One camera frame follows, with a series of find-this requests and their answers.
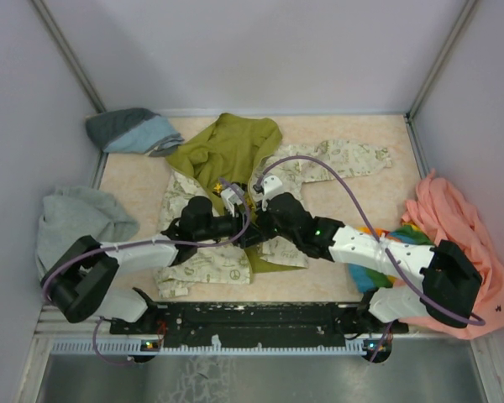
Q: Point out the pink cloth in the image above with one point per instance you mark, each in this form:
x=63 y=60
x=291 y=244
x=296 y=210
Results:
x=441 y=211

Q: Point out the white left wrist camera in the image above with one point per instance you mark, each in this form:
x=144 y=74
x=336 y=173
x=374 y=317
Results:
x=233 y=199

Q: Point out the grey left corner post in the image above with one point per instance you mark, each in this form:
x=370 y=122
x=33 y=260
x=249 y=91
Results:
x=68 y=54

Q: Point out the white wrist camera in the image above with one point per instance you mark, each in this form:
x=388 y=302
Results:
x=271 y=186
x=233 y=199

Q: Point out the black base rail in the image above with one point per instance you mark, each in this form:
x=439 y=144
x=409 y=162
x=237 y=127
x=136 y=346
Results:
x=250 y=325

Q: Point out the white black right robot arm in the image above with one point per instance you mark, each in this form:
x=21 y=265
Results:
x=439 y=280

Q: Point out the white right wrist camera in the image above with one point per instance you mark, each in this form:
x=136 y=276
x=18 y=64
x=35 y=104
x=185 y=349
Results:
x=271 y=186

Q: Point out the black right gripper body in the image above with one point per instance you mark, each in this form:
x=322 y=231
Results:
x=269 y=227

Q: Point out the grey corner post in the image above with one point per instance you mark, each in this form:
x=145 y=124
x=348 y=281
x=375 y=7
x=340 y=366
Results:
x=68 y=54
x=461 y=24

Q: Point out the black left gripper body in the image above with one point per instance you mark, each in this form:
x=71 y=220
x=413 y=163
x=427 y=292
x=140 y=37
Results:
x=223 y=227

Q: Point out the grey blue garment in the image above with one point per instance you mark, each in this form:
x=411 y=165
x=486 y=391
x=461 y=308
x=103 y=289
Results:
x=134 y=130

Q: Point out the light grey sweatshirt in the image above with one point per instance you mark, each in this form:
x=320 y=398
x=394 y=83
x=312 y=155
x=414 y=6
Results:
x=72 y=212

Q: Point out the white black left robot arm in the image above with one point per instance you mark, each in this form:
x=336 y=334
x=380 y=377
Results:
x=79 y=284

